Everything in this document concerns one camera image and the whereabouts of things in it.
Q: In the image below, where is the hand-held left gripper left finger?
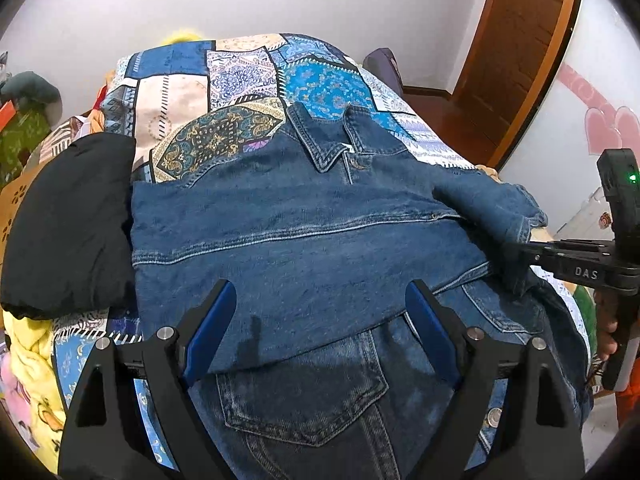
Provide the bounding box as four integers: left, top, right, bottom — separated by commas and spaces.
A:
57, 280, 238, 480

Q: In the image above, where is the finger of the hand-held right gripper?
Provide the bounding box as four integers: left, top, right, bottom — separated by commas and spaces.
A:
502, 240, 620, 292

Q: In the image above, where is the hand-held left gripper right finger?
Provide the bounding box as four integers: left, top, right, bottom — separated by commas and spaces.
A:
405, 279, 586, 480

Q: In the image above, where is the blue denim jacket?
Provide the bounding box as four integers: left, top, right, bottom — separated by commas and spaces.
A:
131, 101, 593, 480

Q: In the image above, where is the person's right hand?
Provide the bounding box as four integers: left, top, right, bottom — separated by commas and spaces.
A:
594, 290, 621, 362

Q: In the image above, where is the black folded garment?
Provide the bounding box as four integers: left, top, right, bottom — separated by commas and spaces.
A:
0, 132, 137, 320

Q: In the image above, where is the yellow cartoon blanket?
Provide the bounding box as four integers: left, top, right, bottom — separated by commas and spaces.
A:
0, 305, 68, 476

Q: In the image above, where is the brown wooden door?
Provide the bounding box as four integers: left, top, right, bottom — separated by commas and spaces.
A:
452, 0, 586, 168

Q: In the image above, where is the orange printed cloth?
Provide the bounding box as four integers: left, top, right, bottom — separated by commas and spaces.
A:
75, 109, 108, 136

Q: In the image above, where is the striped patterned cloth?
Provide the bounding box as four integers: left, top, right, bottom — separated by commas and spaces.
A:
40, 117, 88, 161

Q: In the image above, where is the blue patchwork quilt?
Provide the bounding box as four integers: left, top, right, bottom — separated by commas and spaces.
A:
52, 32, 591, 461

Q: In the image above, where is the grey bag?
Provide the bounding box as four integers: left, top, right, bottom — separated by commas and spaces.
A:
362, 47, 405, 96

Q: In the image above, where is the green patterned cloth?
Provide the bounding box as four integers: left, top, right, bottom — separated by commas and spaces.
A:
0, 105, 51, 186

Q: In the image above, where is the yellow fuzzy object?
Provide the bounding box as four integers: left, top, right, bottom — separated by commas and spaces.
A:
160, 30, 206, 47

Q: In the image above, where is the dark green pillow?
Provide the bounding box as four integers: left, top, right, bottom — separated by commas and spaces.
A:
0, 72, 62, 111

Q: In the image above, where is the pink heart wall sticker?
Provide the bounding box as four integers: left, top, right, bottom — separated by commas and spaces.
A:
560, 62, 640, 156

